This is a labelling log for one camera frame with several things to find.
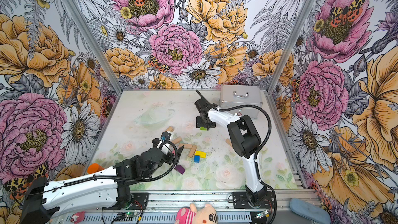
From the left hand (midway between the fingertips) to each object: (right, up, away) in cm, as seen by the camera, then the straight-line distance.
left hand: (173, 145), depth 76 cm
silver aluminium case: (+34, +25, +22) cm, 47 cm away
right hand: (+15, +5, +22) cm, 27 cm away
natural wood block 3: (+8, -7, +14) cm, 17 cm away
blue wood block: (+11, -10, +12) cm, 19 cm away
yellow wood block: (+14, -9, +14) cm, 21 cm away
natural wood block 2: (-7, +5, +23) cm, 24 cm away
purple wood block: (+2, -14, +8) cm, 16 cm away
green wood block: (+14, +6, +15) cm, 22 cm away
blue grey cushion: (+62, -27, -6) cm, 68 cm away
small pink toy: (-39, -28, -9) cm, 49 cm away
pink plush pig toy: (+15, -26, -11) cm, 32 cm away
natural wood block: (+29, -2, +19) cm, 35 cm away
